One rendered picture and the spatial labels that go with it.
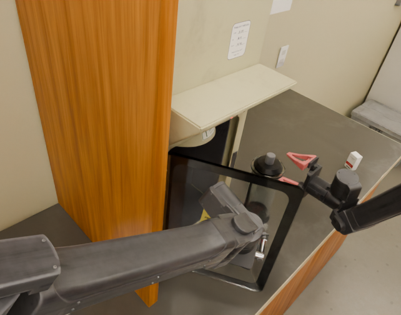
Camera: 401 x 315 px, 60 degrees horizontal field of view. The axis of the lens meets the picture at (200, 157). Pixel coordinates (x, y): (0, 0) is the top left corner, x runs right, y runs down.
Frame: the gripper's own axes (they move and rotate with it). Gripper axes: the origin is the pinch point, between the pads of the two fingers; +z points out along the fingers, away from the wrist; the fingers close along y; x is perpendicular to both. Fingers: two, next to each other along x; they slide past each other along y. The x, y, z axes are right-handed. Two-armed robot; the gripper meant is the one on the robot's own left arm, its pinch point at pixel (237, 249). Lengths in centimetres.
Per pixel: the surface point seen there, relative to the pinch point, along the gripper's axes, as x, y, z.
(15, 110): -66, -18, -4
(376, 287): 93, -36, 149
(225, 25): -14.1, -34.8, -30.8
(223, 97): -11.0, -23.3, -23.5
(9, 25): -64, -30, -22
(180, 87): -19.5, -21.9, -25.4
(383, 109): 108, -212, 193
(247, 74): -8.2, -34.8, -18.3
